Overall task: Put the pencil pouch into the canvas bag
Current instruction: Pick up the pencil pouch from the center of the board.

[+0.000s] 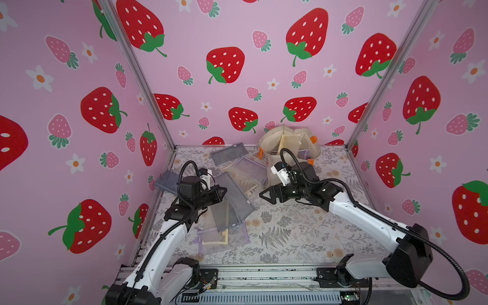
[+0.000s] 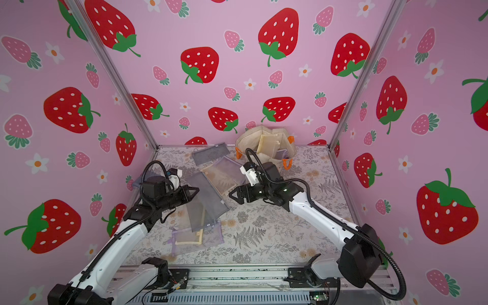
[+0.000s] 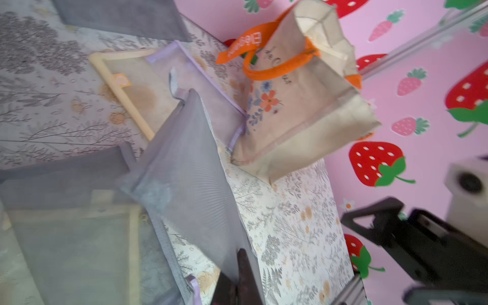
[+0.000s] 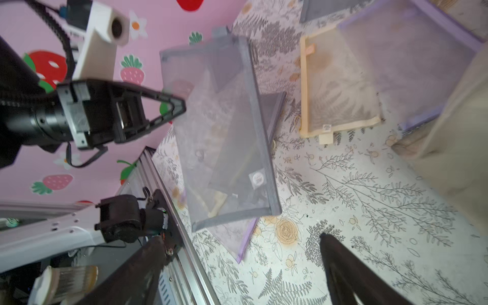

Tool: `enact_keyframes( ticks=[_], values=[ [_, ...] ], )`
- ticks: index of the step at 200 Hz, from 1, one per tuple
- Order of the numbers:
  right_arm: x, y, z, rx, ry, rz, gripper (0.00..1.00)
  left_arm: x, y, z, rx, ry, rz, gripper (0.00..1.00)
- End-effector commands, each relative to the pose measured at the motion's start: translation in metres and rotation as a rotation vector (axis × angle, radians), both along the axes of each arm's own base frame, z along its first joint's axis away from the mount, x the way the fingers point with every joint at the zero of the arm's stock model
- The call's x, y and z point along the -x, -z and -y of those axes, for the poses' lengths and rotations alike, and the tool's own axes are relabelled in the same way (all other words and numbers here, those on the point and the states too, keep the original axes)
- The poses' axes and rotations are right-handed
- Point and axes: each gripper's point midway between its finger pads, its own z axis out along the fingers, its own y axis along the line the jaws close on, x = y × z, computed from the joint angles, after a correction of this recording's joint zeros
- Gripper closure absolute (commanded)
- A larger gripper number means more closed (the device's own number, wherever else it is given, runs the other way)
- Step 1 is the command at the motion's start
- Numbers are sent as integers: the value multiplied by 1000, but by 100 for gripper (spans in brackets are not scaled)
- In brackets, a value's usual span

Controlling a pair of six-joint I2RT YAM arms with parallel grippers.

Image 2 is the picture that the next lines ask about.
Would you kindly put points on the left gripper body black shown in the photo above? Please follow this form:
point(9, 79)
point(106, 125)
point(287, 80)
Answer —
point(171, 200)

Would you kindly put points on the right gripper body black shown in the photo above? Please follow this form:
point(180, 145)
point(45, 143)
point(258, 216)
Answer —
point(248, 190)

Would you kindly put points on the beige canvas bag orange handles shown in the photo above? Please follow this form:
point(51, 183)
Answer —
point(270, 145)

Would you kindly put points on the yellow-trim mesh pouch bottom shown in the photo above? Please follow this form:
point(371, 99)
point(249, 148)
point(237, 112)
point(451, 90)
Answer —
point(193, 234)

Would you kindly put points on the purple mesh pouch bottom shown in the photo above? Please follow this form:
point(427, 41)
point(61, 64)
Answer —
point(212, 236)

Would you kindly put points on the purple mesh pouch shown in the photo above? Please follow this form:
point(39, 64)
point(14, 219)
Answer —
point(212, 236)
point(231, 168)

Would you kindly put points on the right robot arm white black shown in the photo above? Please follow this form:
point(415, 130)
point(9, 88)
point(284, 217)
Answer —
point(361, 253)

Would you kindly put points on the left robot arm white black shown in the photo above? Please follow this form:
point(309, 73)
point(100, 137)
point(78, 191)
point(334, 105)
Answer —
point(95, 284)

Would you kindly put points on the yellow-trim pouch under purple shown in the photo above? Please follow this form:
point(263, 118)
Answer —
point(221, 181)

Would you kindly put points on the purple mesh pouch back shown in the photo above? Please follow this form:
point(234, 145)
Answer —
point(231, 168)

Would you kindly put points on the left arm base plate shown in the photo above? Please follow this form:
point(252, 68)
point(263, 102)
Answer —
point(170, 279)

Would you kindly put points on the aluminium frame rail front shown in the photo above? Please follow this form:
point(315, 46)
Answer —
point(212, 277)

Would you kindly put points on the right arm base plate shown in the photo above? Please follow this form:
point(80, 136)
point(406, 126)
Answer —
point(312, 276)

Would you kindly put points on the left frame post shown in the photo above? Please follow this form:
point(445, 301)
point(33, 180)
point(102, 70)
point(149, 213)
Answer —
point(81, 17)

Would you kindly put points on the frame post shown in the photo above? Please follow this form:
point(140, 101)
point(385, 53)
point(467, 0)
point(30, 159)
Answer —
point(382, 38)
point(81, 17)

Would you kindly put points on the right frame post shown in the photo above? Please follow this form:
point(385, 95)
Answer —
point(382, 38)

